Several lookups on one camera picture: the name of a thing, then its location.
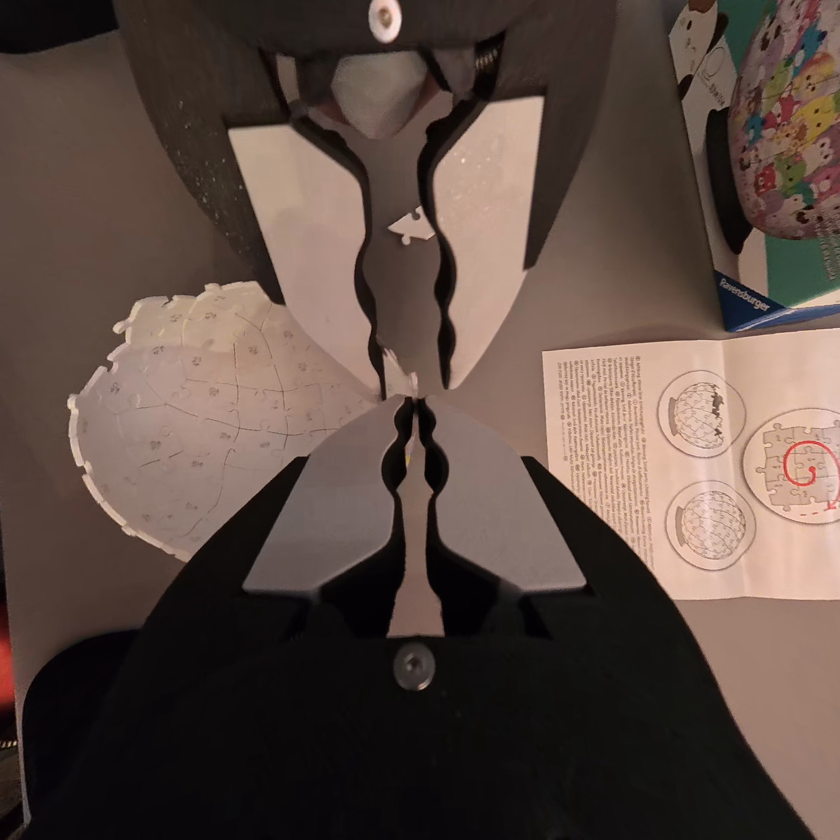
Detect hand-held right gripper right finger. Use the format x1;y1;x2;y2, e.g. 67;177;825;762
418;395;588;595

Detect folded instruction sheet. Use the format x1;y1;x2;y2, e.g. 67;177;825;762
541;328;840;601

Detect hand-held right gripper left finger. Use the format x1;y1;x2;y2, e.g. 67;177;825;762
241;395;416;598

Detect puzzle ball box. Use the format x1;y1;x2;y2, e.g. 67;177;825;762
669;0;840;332

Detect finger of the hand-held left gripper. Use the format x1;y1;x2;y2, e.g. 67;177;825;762
227;115;389;399
418;95;547;391

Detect joined white puzzle pieces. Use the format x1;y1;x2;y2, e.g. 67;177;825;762
387;206;438;245

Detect half-built puzzle ball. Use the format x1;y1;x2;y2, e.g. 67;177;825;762
67;282;421;564

